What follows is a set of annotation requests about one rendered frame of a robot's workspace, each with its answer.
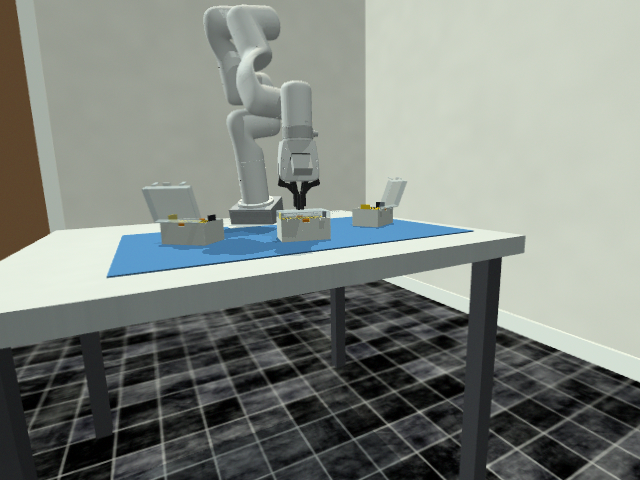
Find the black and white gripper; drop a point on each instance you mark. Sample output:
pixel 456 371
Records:
pixel 297 145

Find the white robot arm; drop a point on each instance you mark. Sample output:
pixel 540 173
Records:
pixel 251 27

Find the blue bench mat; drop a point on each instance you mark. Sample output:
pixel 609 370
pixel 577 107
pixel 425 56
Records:
pixel 145 253

